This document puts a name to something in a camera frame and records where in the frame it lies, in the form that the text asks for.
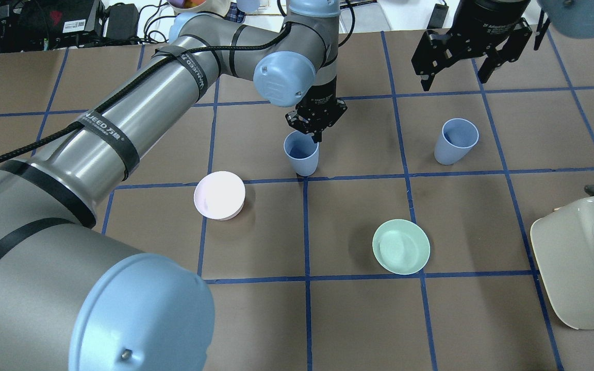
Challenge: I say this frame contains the black electronics box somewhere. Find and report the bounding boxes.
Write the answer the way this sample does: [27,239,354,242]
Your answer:
[0,1,105,54]

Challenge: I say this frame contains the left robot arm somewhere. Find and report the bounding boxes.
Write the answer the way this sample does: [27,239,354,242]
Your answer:
[0,1,340,370]

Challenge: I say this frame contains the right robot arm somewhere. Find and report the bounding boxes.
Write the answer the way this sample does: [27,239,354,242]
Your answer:
[411,1,594,91]

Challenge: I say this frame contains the pink bowl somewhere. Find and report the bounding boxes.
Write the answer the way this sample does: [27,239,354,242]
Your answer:
[193,171,246,221]

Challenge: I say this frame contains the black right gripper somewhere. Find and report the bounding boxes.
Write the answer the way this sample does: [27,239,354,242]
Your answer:
[411,1,533,92]

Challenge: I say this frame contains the green bowl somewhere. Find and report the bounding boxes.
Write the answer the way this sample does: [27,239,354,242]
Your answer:
[372,219,431,275]

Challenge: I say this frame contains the black power adapter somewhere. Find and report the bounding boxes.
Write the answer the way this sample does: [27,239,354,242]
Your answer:
[427,2,449,29]

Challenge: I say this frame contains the white toaster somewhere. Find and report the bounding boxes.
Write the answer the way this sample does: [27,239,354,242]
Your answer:
[530,196,594,330]

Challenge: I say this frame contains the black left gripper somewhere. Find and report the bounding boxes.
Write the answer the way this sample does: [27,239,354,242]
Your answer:
[285,77,348,143]

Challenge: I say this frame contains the blue cup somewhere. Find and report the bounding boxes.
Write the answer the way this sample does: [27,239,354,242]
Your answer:
[283,131,320,177]
[434,117,480,166]

